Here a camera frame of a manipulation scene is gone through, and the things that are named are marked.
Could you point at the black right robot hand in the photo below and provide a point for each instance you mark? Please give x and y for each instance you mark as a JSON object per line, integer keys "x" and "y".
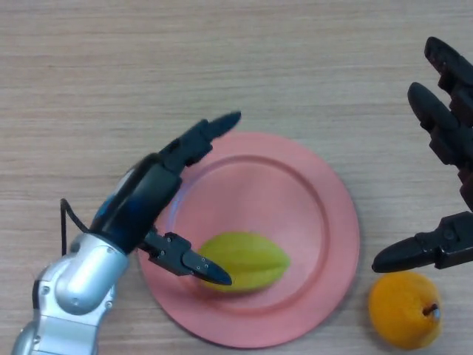
{"x": 454, "y": 137}

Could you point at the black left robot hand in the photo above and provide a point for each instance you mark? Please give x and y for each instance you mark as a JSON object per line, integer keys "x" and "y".
{"x": 144, "y": 199}

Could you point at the yellow starfruit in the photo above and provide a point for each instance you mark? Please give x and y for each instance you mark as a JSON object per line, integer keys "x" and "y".
{"x": 255, "y": 260}

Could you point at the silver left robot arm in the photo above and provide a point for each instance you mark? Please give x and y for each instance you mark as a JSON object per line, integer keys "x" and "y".
{"x": 81, "y": 284}

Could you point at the pink round plate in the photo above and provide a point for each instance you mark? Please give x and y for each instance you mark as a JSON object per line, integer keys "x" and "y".
{"x": 281, "y": 192}

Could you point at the orange pear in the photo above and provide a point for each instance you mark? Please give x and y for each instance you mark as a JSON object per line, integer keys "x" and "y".
{"x": 403, "y": 310}

